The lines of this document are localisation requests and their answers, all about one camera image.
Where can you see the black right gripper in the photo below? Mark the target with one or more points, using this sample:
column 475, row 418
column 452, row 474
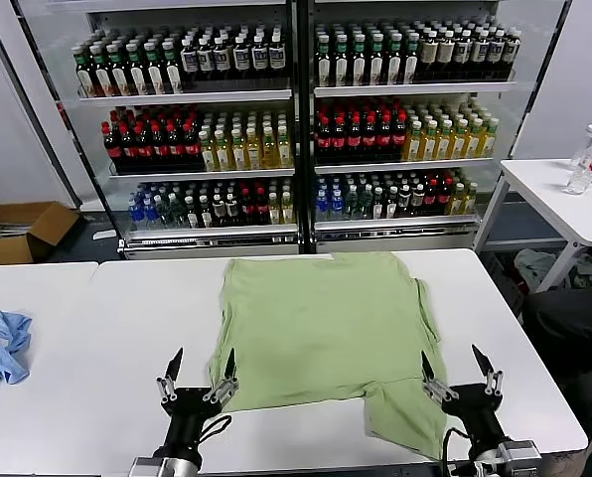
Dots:
column 472, row 407

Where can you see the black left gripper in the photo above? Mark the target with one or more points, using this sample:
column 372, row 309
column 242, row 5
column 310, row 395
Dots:
column 189, row 407

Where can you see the green polo shirt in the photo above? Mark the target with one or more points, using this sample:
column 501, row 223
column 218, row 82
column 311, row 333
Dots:
column 326, row 323

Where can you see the black plastic crate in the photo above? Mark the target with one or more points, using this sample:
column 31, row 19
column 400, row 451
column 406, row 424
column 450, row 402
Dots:
column 509, row 288

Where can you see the person in dark trousers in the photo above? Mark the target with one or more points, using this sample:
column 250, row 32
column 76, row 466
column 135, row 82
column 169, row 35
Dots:
column 574, row 328

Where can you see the pale garment pile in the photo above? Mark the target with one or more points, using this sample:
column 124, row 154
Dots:
column 534, row 266

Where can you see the small dark white-cap bottle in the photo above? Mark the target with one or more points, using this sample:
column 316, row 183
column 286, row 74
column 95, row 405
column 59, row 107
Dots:
column 192, row 214
column 417, row 200
column 404, row 201
column 205, row 213
column 219, row 212
column 232, row 212
column 378, row 203
column 391, row 202

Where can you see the small green-tinted bottle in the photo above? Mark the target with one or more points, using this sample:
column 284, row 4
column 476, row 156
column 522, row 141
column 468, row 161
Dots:
column 177, row 213
column 164, row 213

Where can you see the small blue drink bottle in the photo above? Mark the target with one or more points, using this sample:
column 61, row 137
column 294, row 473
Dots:
column 337, row 204
column 138, row 213
column 151, row 213
column 322, row 204

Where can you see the small red-cap cola bottle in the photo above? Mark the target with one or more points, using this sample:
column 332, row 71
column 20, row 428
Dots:
column 431, row 198
column 445, row 197
column 247, row 208
column 260, row 208

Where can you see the small yellow drink bottle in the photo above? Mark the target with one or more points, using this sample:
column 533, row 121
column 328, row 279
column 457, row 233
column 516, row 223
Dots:
column 470, row 198
column 274, row 211
column 287, row 210
column 457, row 199

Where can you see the white side table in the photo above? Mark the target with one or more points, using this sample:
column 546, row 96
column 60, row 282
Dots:
column 539, row 199

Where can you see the small clear water bottle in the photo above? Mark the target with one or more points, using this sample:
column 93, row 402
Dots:
column 365, row 204
column 351, row 204

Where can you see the open cardboard box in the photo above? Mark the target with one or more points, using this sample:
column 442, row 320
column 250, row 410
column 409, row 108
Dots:
column 47, row 223

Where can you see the yellow tea bottle green label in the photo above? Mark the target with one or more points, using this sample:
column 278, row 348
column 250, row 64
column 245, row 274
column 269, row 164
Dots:
column 444, row 145
column 459, row 145
column 270, row 154
column 285, row 154
column 207, row 156
column 253, row 155
column 222, row 156
column 238, row 155
column 429, row 146
column 489, row 143
column 414, row 146
column 474, row 144

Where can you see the open beverage cooler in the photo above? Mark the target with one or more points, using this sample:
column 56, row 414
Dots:
column 415, row 88
column 187, row 95

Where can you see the green-cap tea bottle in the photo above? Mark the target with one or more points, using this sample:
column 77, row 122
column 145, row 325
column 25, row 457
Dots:
column 173, row 76
column 85, row 79
column 341, row 69
column 410, row 68
column 358, row 69
column 137, row 77
column 394, row 68
column 119, row 78
column 155, row 77
column 102, row 78
column 376, row 69
column 323, row 69

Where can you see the dark bottle blue-white label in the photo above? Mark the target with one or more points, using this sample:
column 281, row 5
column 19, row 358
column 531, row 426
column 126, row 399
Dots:
column 190, row 60
column 479, row 50
column 510, row 49
column 259, row 58
column 241, row 58
column 205, row 60
column 462, row 51
column 276, row 57
column 222, row 59
column 495, row 50

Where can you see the dark bottle beige label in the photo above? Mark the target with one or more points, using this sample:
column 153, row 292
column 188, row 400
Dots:
column 429, row 52
column 445, row 51

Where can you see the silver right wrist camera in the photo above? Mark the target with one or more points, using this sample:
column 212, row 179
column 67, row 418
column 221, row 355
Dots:
column 519, row 454

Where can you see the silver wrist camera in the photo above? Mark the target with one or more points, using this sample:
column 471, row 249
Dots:
column 139, row 468
column 519, row 454

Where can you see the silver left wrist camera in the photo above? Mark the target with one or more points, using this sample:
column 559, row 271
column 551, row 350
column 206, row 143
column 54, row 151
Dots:
column 139, row 468

